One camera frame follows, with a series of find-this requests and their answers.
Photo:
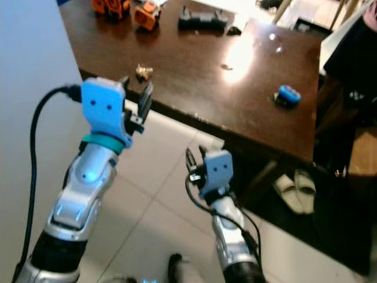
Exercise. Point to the blue and black key fob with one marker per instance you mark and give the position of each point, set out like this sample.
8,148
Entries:
288,95

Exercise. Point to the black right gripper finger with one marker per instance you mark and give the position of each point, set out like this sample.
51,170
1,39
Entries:
191,161
201,155

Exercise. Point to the black charger dock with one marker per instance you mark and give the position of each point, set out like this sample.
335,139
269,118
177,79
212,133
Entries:
203,20

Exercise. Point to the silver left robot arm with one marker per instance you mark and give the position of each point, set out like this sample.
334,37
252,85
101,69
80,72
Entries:
79,200

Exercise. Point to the small black object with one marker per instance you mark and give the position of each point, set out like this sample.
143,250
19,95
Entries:
235,30

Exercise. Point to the black robot foot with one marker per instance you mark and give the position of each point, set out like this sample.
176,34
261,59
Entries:
175,268

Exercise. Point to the dark brown wooden table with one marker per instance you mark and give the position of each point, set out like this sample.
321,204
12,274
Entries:
212,88

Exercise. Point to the brass keys bunch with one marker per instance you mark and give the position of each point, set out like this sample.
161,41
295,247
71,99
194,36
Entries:
144,72

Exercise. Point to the black cloth garment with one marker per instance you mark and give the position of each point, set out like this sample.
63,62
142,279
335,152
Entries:
350,56

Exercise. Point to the orange and black device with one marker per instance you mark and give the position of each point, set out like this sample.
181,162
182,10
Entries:
147,16
111,6

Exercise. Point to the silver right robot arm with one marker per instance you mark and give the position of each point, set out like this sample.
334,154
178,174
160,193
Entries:
232,242

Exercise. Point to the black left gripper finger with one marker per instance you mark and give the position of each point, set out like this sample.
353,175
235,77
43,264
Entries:
126,84
145,100

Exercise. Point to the white slipper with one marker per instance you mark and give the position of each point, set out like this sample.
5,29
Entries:
306,187
287,193

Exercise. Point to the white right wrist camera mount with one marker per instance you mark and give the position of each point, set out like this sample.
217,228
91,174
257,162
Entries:
218,168

